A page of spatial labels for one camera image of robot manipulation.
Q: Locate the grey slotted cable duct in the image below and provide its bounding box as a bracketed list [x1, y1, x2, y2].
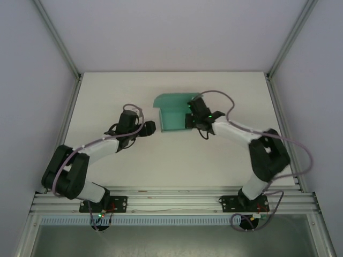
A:
[40, 216, 271, 226]

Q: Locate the aluminium mounting rail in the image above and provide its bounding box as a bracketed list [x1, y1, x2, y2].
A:
[29, 187, 321, 215]

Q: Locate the aluminium frame post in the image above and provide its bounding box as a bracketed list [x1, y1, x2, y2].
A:
[266, 0, 321, 81]
[33, 0, 83, 81]

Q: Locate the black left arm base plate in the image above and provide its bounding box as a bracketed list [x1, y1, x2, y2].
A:
[79, 195, 128, 214]

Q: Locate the black round cable grommet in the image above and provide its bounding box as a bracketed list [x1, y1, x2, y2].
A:
[239, 216, 259, 231]

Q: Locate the grey metal panel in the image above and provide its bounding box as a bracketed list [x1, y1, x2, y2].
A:
[29, 224, 325, 257]

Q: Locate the aluminium table side rail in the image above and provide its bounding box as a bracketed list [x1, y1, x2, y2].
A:
[266, 76, 306, 193]
[55, 77, 83, 150]

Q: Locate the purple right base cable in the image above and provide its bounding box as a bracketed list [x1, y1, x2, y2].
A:
[230, 189, 285, 231]

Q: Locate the aluminium frame leg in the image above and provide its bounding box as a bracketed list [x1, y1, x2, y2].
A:
[308, 214, 338, 257]
[14, 214, 41, 257]

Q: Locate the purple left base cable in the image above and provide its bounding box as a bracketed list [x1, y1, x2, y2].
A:
[87, 205, 104, 233]

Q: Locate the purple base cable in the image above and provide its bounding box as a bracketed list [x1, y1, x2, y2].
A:
[230, 189, 285, 231]
[87, 205, 104, 233]

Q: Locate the green paper box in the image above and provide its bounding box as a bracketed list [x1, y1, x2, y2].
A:
[153, 92, 201, 133]

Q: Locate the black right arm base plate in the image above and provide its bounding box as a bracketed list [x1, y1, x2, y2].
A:
[219, 194, 269, 214]

